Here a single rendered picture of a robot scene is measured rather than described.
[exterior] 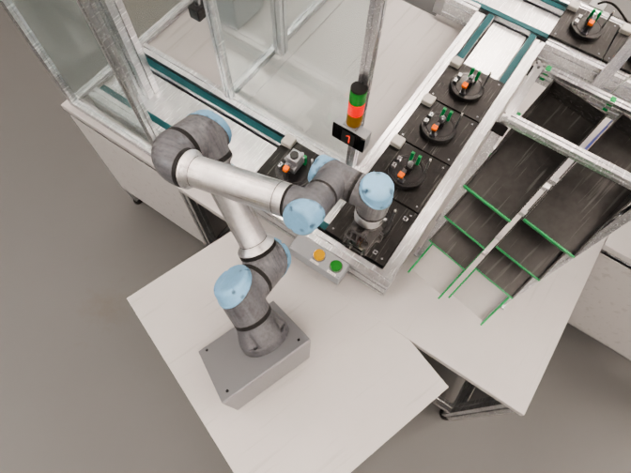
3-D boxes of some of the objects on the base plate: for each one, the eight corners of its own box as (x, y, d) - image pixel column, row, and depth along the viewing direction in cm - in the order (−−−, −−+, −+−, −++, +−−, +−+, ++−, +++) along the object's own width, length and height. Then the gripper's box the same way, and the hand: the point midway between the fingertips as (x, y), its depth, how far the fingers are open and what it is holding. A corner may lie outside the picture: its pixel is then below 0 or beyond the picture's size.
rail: (382, 297, 164) (388, 287, 154) (190, 172, 182) (183, 157, 172) (391, 284, 166) (396, 274, 156) (199, 162, 184) (193, 146, 174)
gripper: (342, 221, 112) (336, 254, 131) (374, 241, 110) (363, 271, 129) (361, 196, 115) (352, 231, 134) (392, 215, 113) (379, 248, 132)
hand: (363, 241), depth 131 cm, fingers closed
